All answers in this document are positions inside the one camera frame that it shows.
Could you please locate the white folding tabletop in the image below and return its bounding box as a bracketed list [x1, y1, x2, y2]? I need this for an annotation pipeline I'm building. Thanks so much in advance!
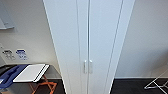
[12, 63, 51, 84]

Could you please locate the white wardrobe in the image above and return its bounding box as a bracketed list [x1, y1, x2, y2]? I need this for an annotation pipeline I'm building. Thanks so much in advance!
[42, 0, 136, 94]

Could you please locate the white metal frame chair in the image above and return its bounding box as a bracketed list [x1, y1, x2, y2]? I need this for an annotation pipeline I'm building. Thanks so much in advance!
[143, 74, 168, 91]

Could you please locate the orange folding stand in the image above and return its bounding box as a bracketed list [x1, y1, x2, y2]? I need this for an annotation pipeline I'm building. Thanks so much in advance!
[28, 74, 58, 94]

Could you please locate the blue fabric cover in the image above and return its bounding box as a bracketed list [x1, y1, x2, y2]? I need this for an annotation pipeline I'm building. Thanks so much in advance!
[0, 64, 28, 91]

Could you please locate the white wardrobe door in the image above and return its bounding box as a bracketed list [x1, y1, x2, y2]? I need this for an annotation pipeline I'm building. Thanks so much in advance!
[42, 0, 90, 94]
[88, 0, 136, 94]

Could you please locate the grey wall fixture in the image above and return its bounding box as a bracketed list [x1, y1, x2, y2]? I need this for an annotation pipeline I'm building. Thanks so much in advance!
[0, 2, 16, 31]

